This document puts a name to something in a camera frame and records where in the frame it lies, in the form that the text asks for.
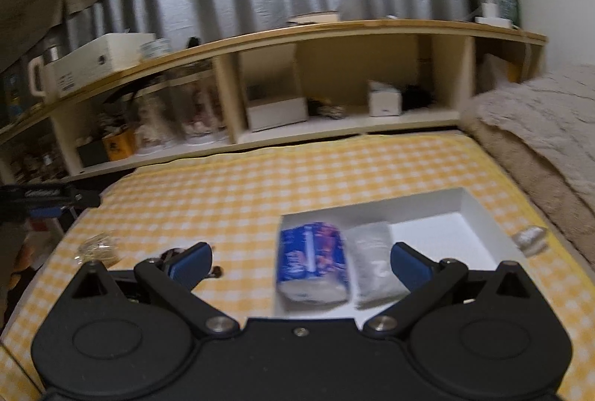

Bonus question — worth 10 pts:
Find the row of small figurines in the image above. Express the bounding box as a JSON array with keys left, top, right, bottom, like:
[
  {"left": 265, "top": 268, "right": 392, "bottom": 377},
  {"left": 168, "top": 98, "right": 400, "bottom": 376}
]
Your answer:
[{"left": 8, "top": 140, "right": 68, "bottom": 184}]

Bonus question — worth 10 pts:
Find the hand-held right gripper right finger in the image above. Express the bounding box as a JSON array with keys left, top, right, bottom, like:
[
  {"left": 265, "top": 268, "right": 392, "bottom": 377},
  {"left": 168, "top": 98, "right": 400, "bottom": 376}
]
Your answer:
[{"left": 363, "top": 242, "right": 540, "bottom": 339}]

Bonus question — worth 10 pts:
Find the clear wrapped item on cloth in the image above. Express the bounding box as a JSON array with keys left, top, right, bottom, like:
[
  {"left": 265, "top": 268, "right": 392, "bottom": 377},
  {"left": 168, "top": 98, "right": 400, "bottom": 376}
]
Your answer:
[{"left": 511, "top": 226, "right": 548, "bottom": 256}]

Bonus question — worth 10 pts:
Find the wooden headboard shelf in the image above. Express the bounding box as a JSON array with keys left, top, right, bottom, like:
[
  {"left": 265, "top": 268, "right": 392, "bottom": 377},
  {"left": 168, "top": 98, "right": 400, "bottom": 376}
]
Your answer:
[{"left": 0, "top": 19, "right": 549, "bottom": 197}]

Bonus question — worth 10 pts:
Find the flat beige box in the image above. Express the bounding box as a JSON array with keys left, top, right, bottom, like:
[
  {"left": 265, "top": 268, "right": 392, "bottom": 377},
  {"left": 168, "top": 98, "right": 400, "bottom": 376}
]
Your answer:
[{"left": 287, "top": 10, "right": 340, "bottom": 27}]

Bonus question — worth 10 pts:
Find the small white box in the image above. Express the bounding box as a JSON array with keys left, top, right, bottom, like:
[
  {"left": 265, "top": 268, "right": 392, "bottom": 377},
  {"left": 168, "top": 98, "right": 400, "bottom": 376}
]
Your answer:
[{"left": 368, "top": 80, "right": 402, "bottom": 117}]

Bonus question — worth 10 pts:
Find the clear bag of gold bits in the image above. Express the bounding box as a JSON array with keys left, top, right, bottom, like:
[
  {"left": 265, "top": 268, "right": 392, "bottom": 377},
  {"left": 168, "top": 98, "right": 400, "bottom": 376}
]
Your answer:
[{"left": 75, "top": 231, "right": 120, "bottom": 265}]

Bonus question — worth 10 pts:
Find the clear figure display case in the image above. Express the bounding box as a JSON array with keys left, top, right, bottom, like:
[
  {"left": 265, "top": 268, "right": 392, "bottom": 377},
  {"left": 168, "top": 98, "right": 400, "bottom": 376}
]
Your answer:
[
  {"left": 168, "top": 80, "right": 197, "bottom": 147},
  {"left": 186, "top": 67, "right": 229, "bottom": 146},
  {"left": 132, "top": 89, "right": 176, "bottom": 157}
]

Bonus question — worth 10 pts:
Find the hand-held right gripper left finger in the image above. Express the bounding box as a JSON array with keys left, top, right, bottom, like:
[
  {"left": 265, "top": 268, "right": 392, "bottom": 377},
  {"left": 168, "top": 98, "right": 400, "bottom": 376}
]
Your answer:
[{"left": 64, "top": 242, "right": 242, "bottom": 339}]

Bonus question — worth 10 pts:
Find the bundle of rope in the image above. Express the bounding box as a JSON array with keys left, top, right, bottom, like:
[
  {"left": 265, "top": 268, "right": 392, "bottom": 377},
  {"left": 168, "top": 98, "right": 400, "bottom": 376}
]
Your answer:
[{"left": 307, "top": 100, "right": 347, "bottom": 121}]

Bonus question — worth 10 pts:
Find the white tissue packet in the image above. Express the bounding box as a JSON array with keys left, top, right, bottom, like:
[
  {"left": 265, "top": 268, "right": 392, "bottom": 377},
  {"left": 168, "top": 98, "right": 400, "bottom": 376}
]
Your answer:
[{"left": 478, "top": 52, "right": 522, "bottom": 84}]

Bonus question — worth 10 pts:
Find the open white box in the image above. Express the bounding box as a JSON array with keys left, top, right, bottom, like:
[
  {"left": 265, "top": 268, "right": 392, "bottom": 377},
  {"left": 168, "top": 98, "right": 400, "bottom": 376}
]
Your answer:
[{"left": 239, "top": 43, "right": 309, "bottom": 133}]

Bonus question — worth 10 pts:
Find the white shallow cardboard box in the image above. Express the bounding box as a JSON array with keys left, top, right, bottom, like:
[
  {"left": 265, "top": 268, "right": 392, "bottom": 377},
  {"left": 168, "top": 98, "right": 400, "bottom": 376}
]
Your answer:
[{"left": 274, "top": 186, "right": 524, "bottom": 324}]

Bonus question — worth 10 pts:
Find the blue tissue pack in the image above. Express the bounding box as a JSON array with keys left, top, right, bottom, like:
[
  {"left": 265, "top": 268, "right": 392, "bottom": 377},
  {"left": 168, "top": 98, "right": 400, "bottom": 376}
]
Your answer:
[{"left": 276, "top": 222, "right": 353, "bottom": 305}]

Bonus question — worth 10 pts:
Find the yellow box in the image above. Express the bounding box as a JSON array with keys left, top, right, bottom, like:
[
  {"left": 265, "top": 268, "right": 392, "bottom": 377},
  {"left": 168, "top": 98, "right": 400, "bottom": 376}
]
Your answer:
[{"left": 101, "top": 132, "right": 137, "bottom": 161}]

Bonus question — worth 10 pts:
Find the dark box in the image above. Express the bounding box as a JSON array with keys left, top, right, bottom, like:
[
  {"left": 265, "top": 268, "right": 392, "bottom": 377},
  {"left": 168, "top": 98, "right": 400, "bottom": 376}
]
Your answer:
[{"left": 75, "top": 139, "right": 109, "bottom": 168}]

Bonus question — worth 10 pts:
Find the white power strip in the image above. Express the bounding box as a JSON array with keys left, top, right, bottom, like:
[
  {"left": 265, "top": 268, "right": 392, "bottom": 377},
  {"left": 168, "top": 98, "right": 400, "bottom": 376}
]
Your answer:
[{"left": 475, "top": 15, "right": 515, "bottom": 29}]

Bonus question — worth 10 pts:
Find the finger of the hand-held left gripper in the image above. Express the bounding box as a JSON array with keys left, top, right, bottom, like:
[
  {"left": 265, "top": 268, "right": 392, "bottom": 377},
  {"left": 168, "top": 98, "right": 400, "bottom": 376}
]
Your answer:
[
  {"left": 67, "top": 191, "right": 101, "bottom": 209},
  {"left": 26, "top": 207, "right": 66, "bottom": 220}
]

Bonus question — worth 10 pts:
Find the beige fluffy blanket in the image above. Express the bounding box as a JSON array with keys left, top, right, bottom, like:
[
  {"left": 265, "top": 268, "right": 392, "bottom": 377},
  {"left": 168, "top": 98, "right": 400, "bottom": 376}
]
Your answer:
[{"left": 465, "top": 64, "right": 595, "bottom": 272}]

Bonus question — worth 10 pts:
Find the white mug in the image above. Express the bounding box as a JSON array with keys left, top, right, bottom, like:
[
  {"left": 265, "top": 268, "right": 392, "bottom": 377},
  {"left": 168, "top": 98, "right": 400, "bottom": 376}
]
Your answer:
[{"left": 27, "top": 56, "right": 62, "bottom": 98}]

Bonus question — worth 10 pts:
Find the black fuzzy item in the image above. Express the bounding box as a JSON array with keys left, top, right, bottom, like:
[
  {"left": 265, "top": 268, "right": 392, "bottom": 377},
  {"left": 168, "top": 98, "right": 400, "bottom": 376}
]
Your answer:
[{"left": 402, "top": 84, "right": 436, "bottom": 112}]

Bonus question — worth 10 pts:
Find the yellow checked bed sheet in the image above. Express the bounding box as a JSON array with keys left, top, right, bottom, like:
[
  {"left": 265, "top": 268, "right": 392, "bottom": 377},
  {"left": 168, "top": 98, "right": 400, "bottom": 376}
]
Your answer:
[{"left": 0, "top": 133, "right": 566, "bottom": 401}]

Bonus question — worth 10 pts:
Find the large white box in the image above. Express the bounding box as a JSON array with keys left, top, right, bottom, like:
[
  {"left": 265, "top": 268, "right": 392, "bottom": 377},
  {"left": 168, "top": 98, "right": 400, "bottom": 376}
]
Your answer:
[{"left": 45, "top": 32, "right": 157, "bottom": 98}]

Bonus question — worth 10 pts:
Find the grey white soft pouch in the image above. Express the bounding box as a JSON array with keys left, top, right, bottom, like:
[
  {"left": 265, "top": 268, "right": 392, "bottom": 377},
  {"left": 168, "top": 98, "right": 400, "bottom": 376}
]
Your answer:
[{"left": 346, "top": 222, "right": 411, "bottom": 310}]

